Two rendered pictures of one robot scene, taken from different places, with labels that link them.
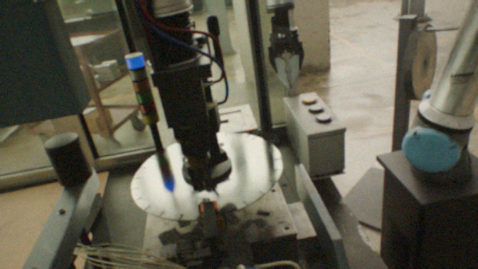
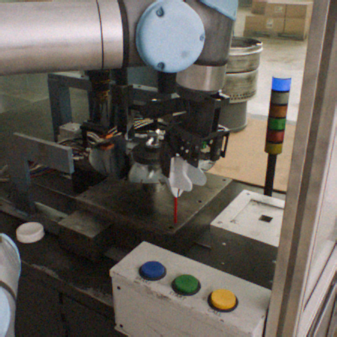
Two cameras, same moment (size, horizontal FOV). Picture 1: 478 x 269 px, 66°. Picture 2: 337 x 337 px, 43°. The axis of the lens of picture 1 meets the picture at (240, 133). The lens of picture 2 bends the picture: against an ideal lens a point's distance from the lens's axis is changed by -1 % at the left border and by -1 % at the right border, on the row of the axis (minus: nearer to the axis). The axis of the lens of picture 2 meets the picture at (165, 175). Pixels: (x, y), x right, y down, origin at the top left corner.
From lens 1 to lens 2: 1.49 m
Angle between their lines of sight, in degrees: 105
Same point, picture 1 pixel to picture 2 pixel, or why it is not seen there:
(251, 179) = (110, 159)
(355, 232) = (56, 269)
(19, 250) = (256, 159)
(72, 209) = (137, 88)
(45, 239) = not seen: hidden behind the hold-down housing
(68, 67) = not seen: hidden behind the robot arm
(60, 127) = not seen: outside the picture
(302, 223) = (85, 217)
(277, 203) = (109, 205)
